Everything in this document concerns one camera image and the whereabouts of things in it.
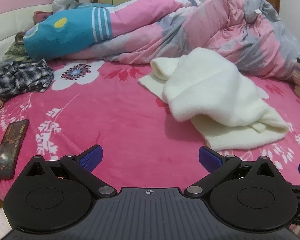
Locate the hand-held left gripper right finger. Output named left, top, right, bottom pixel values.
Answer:
left=184, top=146, right=287, bottom=198

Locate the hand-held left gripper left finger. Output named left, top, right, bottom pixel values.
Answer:
left=25, top=144, right=118, bottom=198

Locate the white fleece sweater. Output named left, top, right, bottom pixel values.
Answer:
left=138, top=47, right=290, bottom=151

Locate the pink floral bed sheet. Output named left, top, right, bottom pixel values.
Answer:
left=0, top=55, right=300, bottom=200

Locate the dark smartphone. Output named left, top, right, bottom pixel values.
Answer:
left=0, top=119, right=30, bottom=180

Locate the plaid shirt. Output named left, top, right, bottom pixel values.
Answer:
left=0, top=59, right=54, bottom=100

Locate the blue striped pillow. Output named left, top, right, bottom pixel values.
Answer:
left=23, top=5, right=115, bottom=61

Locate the green patterned pillow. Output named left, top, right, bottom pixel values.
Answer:
left=5, top=41, right=33, bottom=62

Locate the pink grey floral quilt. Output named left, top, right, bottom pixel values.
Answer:
left=72, top=0, right=300, bottom=82

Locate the maroon pillow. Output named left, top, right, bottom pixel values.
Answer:
left=33, top=11, right=54, bottom=25

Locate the pink white headboard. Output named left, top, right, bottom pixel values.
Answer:
left=0, top=0, right=58, bottom=63

